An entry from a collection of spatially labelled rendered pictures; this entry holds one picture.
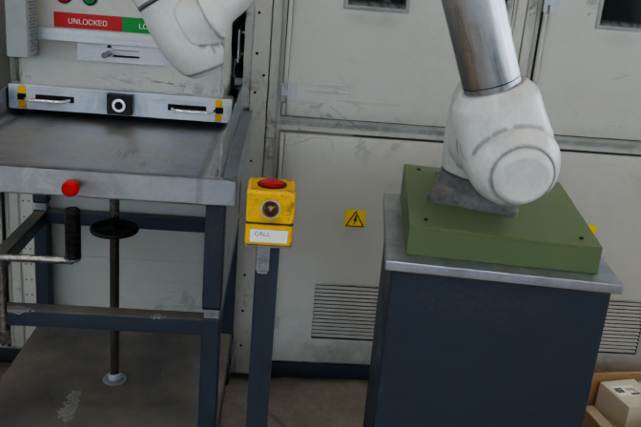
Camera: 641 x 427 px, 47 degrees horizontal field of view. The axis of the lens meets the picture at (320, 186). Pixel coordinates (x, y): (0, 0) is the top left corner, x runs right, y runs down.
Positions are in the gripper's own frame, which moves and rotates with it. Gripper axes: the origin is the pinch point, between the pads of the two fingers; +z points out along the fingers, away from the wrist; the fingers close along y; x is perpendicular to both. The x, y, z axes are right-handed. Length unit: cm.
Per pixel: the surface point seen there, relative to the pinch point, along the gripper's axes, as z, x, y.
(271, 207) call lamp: -60, -37, 29
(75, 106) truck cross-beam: 1.9, -36.0, -24.6
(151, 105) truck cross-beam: 3.1, -34.5, -6.5
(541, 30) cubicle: 35, -11, 94
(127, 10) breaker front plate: 3.9, -12.1, -12.6
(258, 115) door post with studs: 31, -41, 17
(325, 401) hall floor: 20, -124, 43
